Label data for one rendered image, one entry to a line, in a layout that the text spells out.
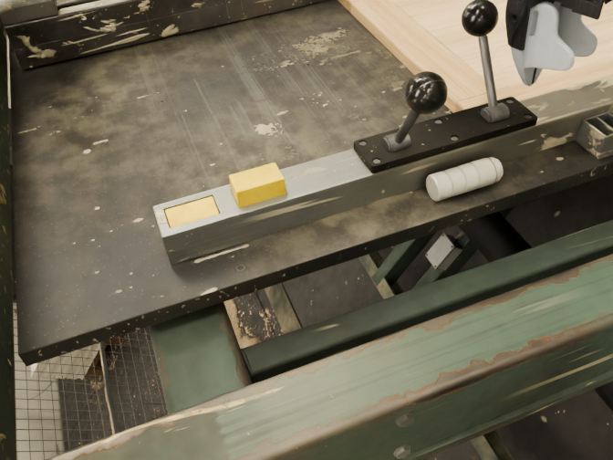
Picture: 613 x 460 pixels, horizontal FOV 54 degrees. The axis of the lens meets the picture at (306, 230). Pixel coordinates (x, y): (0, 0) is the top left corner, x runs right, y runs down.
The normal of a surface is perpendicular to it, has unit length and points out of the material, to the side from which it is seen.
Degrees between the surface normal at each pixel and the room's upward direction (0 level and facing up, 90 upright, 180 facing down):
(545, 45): 45
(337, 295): 0
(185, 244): 90
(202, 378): 52
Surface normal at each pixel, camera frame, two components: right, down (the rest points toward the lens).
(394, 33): -0.07, -0.71
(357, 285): -0.78, -0.20
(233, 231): 0.35, 0.64
